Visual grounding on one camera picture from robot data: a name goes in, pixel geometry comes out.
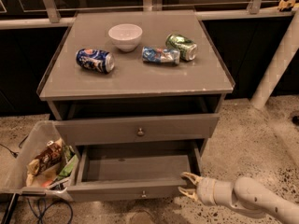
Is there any metal railing frame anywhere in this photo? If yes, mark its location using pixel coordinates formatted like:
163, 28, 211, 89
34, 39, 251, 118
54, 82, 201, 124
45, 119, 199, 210
0, 0, 298, 30

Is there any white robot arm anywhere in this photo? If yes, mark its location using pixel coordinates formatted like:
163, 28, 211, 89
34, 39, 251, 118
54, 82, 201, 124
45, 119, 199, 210
178, 172, 299, 224

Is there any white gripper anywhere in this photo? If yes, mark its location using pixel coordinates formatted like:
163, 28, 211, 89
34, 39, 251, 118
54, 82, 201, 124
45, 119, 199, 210
178, 172, 216, 206

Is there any crushed light blue can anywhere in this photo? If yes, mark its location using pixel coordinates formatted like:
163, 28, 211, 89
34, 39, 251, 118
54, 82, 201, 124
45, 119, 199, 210
142, 47, 180, 65

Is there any dark blue soda can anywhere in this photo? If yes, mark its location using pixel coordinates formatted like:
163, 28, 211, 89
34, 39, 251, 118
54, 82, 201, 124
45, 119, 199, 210
76, 49, 115, 74

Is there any green soda can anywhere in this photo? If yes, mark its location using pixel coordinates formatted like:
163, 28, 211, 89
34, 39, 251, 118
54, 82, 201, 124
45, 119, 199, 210
165, 34, 197, 62

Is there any blue floor cable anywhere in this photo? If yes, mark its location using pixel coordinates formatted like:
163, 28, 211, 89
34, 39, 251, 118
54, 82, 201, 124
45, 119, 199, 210
27, 197, 75, 224

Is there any clear plastic bin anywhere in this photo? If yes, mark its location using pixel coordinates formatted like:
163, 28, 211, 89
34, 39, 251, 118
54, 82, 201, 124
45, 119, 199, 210
0, 121, 78, 201

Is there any grey drawer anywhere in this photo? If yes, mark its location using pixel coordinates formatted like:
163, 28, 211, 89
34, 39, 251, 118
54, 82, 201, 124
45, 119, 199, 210
54, 114, 219, 146
67, 140, 200, 202

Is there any brown snack bag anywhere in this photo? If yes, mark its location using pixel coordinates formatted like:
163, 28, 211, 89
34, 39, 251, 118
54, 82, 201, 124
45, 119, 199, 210
27, 139, 63, 176

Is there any grey top drawer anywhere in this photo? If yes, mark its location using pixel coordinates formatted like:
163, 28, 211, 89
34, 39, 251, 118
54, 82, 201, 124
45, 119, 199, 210
54, 114, 219, 146

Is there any green snack packet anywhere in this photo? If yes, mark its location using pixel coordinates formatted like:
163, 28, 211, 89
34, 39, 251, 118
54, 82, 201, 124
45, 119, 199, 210
57, 155, 78, 180

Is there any black floor cable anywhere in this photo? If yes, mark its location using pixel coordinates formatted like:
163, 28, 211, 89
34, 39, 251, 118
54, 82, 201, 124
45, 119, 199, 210
0, 133, 30, 159

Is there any white ceramic bowl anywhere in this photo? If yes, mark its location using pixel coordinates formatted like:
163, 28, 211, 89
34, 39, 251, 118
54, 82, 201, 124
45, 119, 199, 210
108, 23, 143, 52

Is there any grey drawer cabinet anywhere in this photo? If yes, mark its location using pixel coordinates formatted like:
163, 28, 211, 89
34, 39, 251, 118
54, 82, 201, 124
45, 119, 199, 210
36, 9, 236, 161

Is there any white diagonal pole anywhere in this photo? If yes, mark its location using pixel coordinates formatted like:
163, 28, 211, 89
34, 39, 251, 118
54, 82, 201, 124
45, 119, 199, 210
250, 11, 299, 109

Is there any yellow object on ledge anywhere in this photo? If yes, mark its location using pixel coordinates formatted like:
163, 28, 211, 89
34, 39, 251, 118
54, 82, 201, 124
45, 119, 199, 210
278, 0, 295, 11

